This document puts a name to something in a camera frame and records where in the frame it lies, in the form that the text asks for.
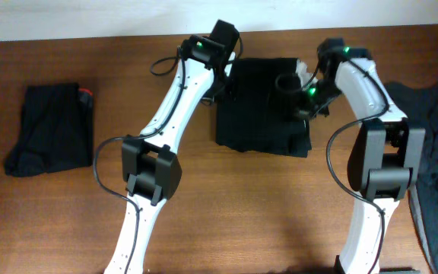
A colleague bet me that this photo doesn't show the folded black shorts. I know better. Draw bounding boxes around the folded black shorts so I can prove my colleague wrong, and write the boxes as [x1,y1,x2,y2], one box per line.
[4,83,94,177]

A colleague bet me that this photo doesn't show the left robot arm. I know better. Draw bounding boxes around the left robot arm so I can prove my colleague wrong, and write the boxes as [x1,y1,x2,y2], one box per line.
[105,35,243,273]

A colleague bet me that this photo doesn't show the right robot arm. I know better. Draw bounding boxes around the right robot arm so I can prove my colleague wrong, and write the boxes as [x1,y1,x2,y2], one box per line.
[297,38,425,273]

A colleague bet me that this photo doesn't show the dark green shorts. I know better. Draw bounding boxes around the dark green shorts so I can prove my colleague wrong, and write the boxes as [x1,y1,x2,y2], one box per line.
[215,58,312,158]

